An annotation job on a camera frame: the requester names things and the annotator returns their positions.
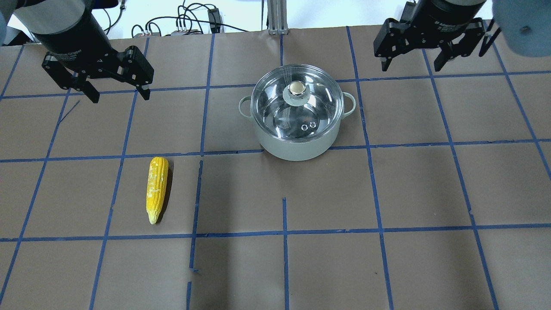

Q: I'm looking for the black power adapter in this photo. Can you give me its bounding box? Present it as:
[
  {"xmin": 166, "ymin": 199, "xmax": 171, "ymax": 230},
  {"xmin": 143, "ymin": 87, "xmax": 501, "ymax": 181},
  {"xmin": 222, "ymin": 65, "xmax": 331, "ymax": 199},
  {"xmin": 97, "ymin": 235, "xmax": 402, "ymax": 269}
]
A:
[{"xmin": 208, "ymin": 8, "xmax": 222, "ymax": 34}]

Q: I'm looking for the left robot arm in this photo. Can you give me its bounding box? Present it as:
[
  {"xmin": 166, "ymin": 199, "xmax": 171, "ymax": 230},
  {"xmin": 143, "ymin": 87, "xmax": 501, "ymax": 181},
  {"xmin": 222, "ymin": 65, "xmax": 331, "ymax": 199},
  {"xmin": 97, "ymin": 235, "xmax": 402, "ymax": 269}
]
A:
[{"xmin": 1, "ymin": 0, "xmax": 154, "ymax": 103}]

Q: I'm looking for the aluminium frame post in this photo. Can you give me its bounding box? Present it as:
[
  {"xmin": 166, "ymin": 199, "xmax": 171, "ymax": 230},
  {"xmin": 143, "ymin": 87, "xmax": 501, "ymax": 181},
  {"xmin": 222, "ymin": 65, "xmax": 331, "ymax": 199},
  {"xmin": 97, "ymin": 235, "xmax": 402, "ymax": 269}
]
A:
[{"xmin": 267, "ymin": 0, "xmax": 289, "ymax": 35}]

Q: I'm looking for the yellow corn cob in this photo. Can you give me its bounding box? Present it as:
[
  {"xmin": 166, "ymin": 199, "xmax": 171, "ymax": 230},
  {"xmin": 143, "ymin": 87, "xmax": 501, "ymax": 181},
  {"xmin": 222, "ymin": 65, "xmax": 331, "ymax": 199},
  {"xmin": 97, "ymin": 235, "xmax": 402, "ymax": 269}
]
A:
[{"xmin": 145, "ymin": 157, "xmax": 169, "ymax": 224}]

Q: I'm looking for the pale green cooking pot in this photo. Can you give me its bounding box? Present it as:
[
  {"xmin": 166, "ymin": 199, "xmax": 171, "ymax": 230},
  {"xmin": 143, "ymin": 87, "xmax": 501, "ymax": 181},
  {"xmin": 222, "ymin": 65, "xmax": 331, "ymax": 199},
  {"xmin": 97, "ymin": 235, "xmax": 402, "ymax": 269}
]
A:
[{"xmin": 238, "ymin": 64, "xmax": 357, "ymax": 161}]

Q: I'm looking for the glass pot lid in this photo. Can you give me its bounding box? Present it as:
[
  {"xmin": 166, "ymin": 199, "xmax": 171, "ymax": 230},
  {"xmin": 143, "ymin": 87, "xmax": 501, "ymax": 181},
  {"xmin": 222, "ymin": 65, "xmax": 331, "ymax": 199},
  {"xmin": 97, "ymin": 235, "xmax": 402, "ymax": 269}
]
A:
[{"xmin": 250, "ymin": 64, "xmax": 348, "ymax": 143}]

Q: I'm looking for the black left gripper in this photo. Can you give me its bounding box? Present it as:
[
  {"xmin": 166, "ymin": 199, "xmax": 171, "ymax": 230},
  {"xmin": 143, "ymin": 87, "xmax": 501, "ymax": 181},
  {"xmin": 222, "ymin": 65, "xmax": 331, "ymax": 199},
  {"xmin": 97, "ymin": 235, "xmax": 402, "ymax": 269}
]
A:
[{"xmin": 33, "ymin": 9, "xmax": 154, "ymax": 104}]

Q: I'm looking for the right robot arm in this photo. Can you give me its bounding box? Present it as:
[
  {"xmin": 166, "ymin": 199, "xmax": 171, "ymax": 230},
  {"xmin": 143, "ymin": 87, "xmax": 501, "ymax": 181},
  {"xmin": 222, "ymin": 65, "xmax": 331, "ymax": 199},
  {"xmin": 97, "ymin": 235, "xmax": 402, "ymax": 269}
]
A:
[{"xmin": 373, "ymin": 0, "xmax": 551, "ymax": 72}]

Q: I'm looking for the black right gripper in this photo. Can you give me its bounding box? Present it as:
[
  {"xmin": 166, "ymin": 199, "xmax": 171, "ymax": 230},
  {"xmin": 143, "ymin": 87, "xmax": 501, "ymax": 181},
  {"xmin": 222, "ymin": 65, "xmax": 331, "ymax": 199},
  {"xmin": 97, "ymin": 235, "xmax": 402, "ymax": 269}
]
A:
[{"xmin": 374, "ymin": 0, "xmax": 485, "ymax": 72}]

